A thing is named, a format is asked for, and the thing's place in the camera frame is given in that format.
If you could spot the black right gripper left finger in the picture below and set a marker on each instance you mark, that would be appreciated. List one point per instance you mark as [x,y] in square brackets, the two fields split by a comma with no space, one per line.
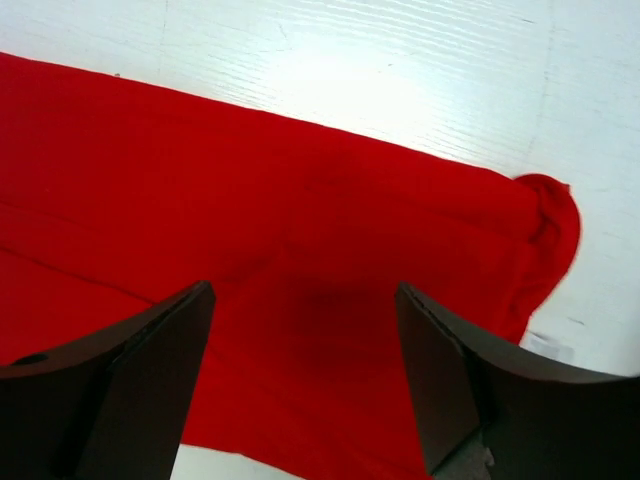
[110,405]

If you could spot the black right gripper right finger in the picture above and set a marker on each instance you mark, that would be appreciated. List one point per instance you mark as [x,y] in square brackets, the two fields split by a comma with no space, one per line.
[488,409]

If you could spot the red t shirt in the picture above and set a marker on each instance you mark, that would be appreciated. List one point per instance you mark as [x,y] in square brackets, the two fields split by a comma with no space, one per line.
[117,194]

